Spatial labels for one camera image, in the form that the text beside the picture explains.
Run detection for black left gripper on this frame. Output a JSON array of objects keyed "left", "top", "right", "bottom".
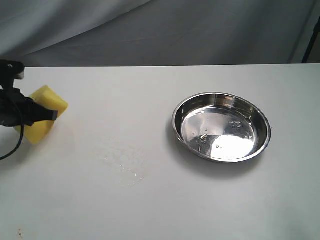
[{"left": 0, "top": 88, "right": 58, "bottom": 127}]

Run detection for yellow sponge block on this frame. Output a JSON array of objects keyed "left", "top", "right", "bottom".
[{"left": 22, "top": 85, "right": 69, "bottom": 145}]

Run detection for grey backdrop cloth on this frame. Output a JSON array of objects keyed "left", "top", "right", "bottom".
[{"left": 0, "top": 0, "right": 320, "bottom": 67}]

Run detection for round stainless steel dish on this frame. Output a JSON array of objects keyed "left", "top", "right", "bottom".
[{"left": 171, "top": 92, "right": 272, "bottom": 164}]

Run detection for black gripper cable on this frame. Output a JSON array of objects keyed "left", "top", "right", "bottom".
[{"left": 0, "top": 94, "right": 26, "bottom": 161}]

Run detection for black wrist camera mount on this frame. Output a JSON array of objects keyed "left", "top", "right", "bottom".
[{"left": 0, "top": 59, "right": 25, "bottom": 90}]

